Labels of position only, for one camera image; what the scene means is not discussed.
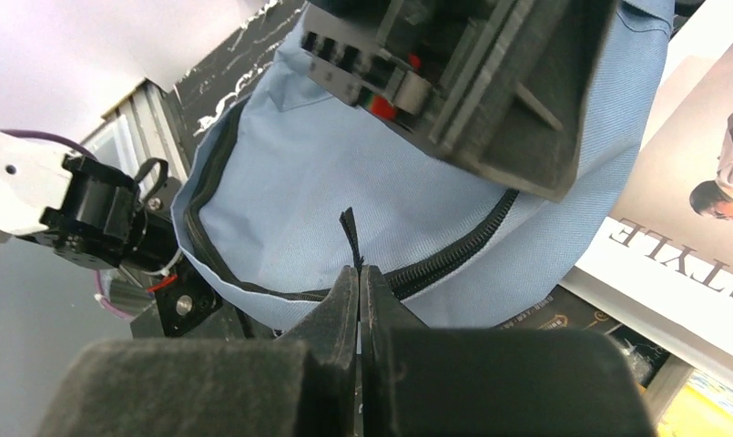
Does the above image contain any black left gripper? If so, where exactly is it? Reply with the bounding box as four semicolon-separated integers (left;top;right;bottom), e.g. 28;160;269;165
300;0;617;202

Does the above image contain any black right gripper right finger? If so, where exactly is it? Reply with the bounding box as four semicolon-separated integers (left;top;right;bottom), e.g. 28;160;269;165
360;265;656;436

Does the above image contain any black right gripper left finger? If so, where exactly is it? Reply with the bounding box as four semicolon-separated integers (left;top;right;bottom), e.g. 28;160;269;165
37;267;359;436

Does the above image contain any black zipper pull tab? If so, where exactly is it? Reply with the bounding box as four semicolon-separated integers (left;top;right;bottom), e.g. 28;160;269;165
339;208;364;272

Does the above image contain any light blue student backpack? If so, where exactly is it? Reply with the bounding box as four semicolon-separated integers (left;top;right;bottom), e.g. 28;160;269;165
171;1;675;330

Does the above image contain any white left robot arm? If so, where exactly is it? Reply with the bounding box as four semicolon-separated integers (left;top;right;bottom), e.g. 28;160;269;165
0;1;617;300

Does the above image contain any dark three days book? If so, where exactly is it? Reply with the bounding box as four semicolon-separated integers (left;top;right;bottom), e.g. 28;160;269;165
496;286;671;389

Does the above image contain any white style magazine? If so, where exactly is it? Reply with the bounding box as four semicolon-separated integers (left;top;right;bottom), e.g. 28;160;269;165
563;1;733;390

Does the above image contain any colourful blue storey book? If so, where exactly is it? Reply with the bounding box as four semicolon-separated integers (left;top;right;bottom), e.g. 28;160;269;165
657;370;733;437

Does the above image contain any aluminium rail frame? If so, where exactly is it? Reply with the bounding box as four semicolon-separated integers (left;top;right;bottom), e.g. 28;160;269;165
82;81;189;180

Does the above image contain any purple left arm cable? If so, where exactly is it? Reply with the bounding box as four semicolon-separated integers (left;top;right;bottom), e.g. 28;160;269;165
0;127;132;320

